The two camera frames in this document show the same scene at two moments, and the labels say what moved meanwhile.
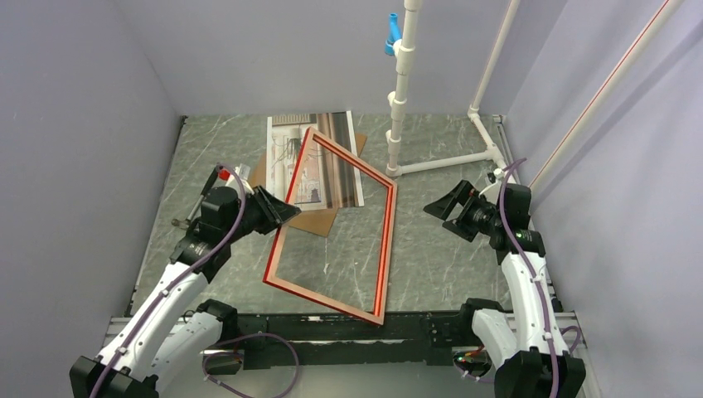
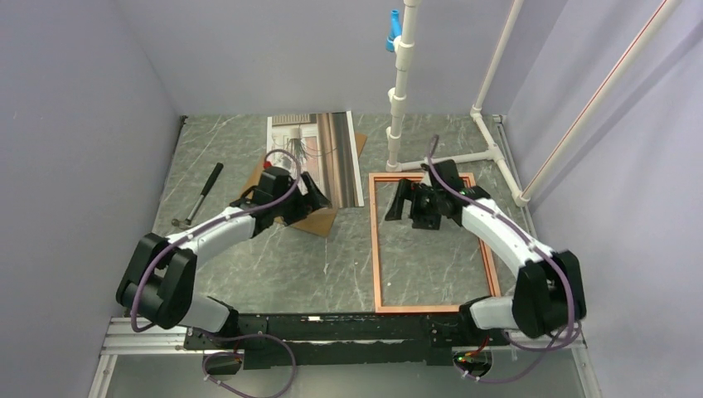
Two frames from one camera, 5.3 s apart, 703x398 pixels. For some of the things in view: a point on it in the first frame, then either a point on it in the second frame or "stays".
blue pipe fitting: x=395 y=34 stays
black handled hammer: x=185 y=223 stays
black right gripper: x=443 y=208 -> x=404 y=191
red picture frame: x=271 y=277 -> x=375 y=180
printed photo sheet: x=328 y=181 stays
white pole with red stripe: x=605 y=91 stays
